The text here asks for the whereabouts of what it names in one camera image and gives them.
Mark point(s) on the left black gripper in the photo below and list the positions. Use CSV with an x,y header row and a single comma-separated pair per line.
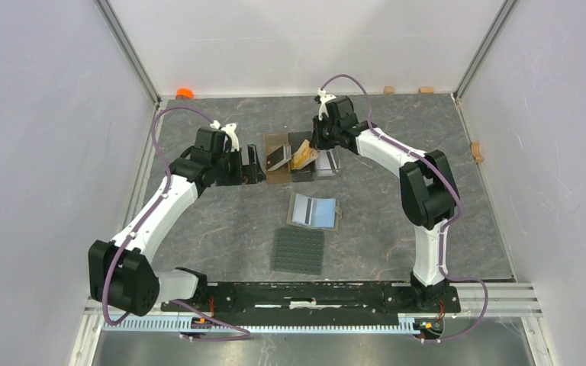
x,y
246,174

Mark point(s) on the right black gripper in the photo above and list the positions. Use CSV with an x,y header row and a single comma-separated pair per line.
x,y
317,141

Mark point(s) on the clear card stand tray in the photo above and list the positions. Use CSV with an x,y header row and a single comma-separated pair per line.
x,y
327,164

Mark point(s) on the gold credit card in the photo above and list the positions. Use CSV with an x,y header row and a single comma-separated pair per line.
x,y
304,155

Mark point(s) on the white blue credit card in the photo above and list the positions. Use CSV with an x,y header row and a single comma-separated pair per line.
x,y
303,210

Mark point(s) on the grey blue card holder wallet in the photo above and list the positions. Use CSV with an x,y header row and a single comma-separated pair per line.
x,y
314,213

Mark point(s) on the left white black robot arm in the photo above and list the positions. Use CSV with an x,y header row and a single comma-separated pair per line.
x,y
120,270

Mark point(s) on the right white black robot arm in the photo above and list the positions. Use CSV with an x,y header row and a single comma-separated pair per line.
x,y
429,197

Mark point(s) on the left small wooden block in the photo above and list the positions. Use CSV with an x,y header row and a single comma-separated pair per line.
x,y
388,90

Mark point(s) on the dark grey studded baseplate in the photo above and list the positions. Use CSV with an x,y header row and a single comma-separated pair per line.
x,y
298,251

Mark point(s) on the orange round cap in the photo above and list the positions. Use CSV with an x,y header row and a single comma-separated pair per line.
x,y
184,93

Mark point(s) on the curved wooden piece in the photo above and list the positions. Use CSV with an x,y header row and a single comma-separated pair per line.
x,y
475,148

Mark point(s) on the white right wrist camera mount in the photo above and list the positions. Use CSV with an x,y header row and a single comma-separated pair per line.
x,y
323,98

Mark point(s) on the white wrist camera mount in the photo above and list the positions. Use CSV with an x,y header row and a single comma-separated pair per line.
x,y
231,132
323,98

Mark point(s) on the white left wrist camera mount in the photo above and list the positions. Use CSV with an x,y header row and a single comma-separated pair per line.
x,y
231,132

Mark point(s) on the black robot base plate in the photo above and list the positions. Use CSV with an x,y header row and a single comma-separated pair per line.
x,y
319,303

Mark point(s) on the slotted cable duct strip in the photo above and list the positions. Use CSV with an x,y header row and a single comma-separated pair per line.
x,y
192,324

